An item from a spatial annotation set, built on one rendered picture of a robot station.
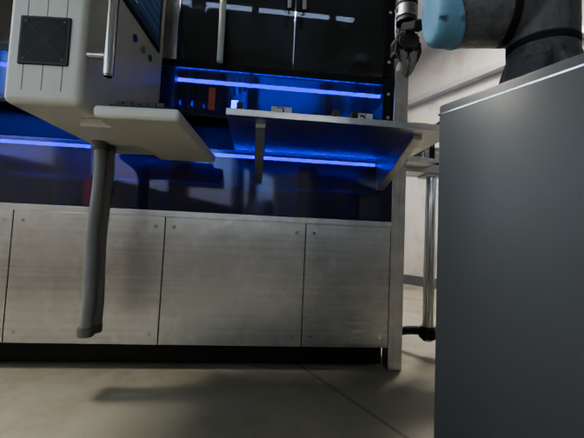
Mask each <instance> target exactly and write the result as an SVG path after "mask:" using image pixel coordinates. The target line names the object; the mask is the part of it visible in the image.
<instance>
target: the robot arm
mask: <svg viewBox="0 0 584 438"><path fill-rule="evenodd" d="M417 18H418V0H395V26H396V29H395V33H397V36H396V38H395V40H394V41H393V42H392V43H391V51H390V58H396V59H398V64H397V66H396V72H399V71H401V73H402V74H403V75H404V77H405V78H408V77H409V76H410V75H411V74H412V72H413V70H414V68H415V66H416V64H417V62H418V60H419V58H420V56H421V43H420V40H419V39H420V38H419V37H418V34H415V31H416V32H420V31H422V32H423V36H424V39H425V41H426V43H427V44H428V46H430V47H432V48H434V49H445V50H463V49H505V67H504V70H503V71H502V74H501V79H500V81H499V84H500V83H504V82H506V81H508V80H511V79H514V78H516V77H518V76H523V75H525V74H527V73H530V72H532V71H535V70H539V69H541V68H544V67H547V66H548V65H551V64H554V63H558V62H560V61H563V60H565V59H568V58H570V57H572V56H577V55H579V54H581V53H584V50H583V48H582V0H423V5H422V17H421V19H417ZM407 59H408V63H407ZM407 64H408V66H407Z"/></svg>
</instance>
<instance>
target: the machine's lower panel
mask: <svg viewBox="0 0 584 438"><path fill-rule="evenodd" d="M88 214H89V207H80V206H63V205H45V204H28V203H10V202H0V342H13V343H77V344H142V345H157V344H158V345H208V346H273V347H301V346H302V347H337V348H387V347H388V290H389V257H390V228H391V222H386V221H379V222H377V221H359V220H342V219H324V218H307V217H289V216H255V215H238V214H220V213H203V212H185V211H167V210H149V209H115V208H110V211H109V221H108V223H109V224H108V225H109V226H108V230H107V231H108V233H107V237H106V238H107V242H106V245H107V246H106V253H105V254H106V257H105V258H106V260H105V261H106V262H105V263H106V264H105V268H106V269H105V278H104V279H105V285H104V286H105V290H104V291H105V292H104V306H103V320H102V323H103V331H101V332H100V333H97V334H94V335H93V336H92V337H89V338H77V337H76V328H78V327H79V326H80V321H81V314H82V301H83V279H84V278H83V277H84V275H83V274H84V255H85V254H84V252H85V251H84V250H85V246H84V245H85V240H86V239H85V238H86V230H87V229H86V228H87V227H86V226H87V221H88ZM306 223H307V224H306ZM165 224H166V228H165ZM305 227H306V238H305ZM164 237H165V241H164ZM304 249H305V259H304ZM163 251H164V254H163ZM303 270H304V280H303ZM162 278H163V280H162ZM161 291H162V294H161ZM302 291H303V301H302ZM160 304H161V307H160ZM159 317H160V321H159ZM158 331H159V334H158ZM301 333H302V344H301Z"/></svg>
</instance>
